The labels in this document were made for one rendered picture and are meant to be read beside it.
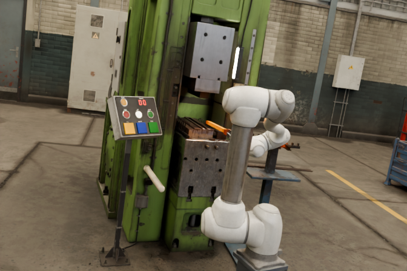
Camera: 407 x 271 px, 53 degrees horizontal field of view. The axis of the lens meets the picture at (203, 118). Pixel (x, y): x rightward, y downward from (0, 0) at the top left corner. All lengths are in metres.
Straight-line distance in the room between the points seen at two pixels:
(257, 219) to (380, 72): 8.91
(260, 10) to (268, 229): 1.90
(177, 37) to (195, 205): 1.28
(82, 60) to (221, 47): 5.51
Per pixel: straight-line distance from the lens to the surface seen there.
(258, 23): 3.33
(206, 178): 3.13
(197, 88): 3.00
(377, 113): 10.78
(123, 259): 3.15
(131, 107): 2.73
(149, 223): 3.36
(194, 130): 3.05
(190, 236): 3.29
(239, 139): 1.84
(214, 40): 3.01
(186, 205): 3.16
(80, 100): 8.37
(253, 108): 1.80
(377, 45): 10.55
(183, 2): 3.09
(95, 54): 8.25
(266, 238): 2.01
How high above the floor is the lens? 1.56
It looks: 9 degrees down
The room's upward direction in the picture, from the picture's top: 8 degrees clockwise
